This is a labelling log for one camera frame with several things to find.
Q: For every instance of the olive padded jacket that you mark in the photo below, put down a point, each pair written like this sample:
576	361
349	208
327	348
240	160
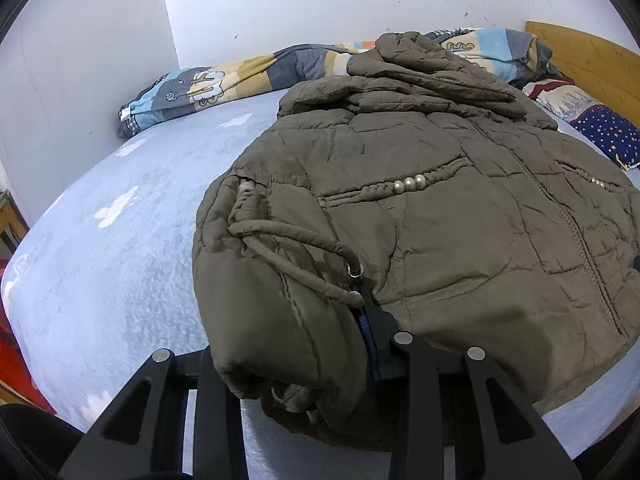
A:
450	220

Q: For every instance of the wooden furniture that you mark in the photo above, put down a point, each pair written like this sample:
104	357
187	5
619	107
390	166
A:
9	220

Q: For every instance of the cartoon printed fleece blanket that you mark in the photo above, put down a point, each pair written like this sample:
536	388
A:
200	85

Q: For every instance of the light blue cloud bed sheet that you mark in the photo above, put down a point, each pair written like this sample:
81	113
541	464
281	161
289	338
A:
125	240

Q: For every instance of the star and stripe printed pillow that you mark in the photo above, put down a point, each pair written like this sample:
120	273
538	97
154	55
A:
605	127

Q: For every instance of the red object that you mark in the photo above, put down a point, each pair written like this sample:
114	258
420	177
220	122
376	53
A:
15	360

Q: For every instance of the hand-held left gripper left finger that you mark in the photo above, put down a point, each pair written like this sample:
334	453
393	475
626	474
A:
215	410

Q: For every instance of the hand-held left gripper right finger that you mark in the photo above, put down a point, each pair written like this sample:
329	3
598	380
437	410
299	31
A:
369	332

